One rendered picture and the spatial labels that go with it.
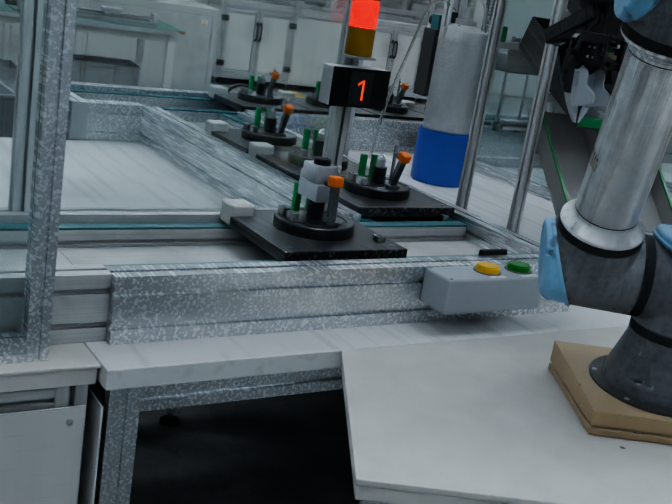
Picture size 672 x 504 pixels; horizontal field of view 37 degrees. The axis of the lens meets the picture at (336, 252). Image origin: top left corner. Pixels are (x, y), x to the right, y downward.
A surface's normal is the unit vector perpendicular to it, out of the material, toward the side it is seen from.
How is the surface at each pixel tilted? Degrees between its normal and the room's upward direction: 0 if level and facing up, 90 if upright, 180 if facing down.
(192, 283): 90
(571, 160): 45
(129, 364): 0
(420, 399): 0
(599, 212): 109
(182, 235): 90
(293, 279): 90
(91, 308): 90
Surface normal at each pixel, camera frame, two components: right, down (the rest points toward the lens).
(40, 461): 0.51, 0.32
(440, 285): -0.84, 0.02
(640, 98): -0.50, 0.49
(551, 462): 0.15, -0.95
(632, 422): 0.04, 0.29
